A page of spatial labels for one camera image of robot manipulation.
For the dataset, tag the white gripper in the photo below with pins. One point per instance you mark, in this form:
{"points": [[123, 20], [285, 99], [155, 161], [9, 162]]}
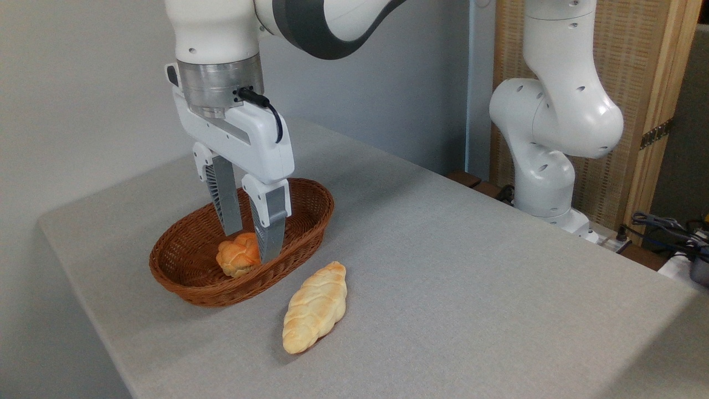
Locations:
{"points": [[249, 138]]}

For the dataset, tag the small round braided bread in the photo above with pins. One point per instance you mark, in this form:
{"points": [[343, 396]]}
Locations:
{"points": [[235, 257]]}

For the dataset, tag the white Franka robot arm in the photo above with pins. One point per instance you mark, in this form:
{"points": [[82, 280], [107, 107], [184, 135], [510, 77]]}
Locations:
{"points": [[554, 111]]}

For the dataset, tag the long pale braided bread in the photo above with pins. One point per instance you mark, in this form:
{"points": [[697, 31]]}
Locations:
{"points": [[313, 310]]}

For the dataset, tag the brown wicker basket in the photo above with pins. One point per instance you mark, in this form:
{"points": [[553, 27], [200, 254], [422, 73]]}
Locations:
{"points": [[188, 277]]}

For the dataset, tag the dark wooden base board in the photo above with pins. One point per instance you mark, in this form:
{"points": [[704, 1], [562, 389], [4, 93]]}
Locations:
{"points": [[465, 178]]}

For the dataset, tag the white power strip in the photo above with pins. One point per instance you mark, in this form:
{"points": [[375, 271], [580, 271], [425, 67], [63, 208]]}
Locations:
{"points": [[606, 239]]}

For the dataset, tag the wooden woven folding screen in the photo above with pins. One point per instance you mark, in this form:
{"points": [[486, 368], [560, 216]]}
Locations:
{"points": [[631, 55]]}

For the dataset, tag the dark metal screen hinge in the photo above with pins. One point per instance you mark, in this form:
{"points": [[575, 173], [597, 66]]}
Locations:
{"points": [[656, 134]]}

